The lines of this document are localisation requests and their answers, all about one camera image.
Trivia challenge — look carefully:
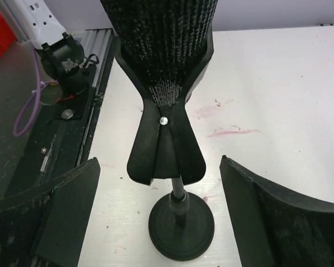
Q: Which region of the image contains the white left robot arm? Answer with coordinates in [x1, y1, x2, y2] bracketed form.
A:
[14, 1, 90, 96]

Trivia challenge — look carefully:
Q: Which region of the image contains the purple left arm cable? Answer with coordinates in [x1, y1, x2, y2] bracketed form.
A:
[13, 41, 50, 137]

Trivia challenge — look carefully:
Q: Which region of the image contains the black glitter microphone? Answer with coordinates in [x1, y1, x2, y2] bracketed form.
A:
[101, 0, 217, 106]

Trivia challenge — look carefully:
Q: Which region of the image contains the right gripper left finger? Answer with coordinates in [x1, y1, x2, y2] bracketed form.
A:
[0, 157, 100, 266]

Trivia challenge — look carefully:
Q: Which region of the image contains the round-base mic stand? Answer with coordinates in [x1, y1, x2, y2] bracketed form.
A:
[116, 34, 214, 261]

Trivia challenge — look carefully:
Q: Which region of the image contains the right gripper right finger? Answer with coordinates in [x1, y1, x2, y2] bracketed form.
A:
[220, 156, 334, 266]

